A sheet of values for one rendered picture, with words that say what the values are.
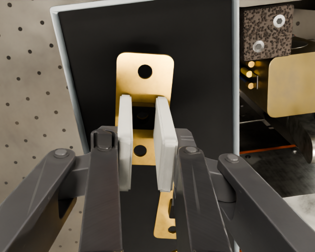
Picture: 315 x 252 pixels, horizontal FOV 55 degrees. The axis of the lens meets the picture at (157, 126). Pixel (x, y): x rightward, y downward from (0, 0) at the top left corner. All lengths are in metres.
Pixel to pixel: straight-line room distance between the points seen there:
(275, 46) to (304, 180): 0.19
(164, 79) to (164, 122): 0.05
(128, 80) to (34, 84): 0.57
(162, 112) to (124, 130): 0.03
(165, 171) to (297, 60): 0.26
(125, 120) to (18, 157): 0.70
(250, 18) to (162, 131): 0.19
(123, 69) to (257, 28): 0.16
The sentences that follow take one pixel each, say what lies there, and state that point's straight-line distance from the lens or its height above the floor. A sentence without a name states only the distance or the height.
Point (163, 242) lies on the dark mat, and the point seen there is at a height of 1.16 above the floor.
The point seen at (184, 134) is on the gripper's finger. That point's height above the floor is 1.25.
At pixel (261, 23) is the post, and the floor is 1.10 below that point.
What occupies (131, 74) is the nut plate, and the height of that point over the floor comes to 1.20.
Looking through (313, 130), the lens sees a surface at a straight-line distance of 0.42.
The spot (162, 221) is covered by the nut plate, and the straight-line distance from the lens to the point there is 0.32.
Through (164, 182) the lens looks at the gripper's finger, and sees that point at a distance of 0.16.
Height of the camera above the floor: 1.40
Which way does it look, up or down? 66 degrees down
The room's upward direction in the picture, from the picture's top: 169 degrees clockwise
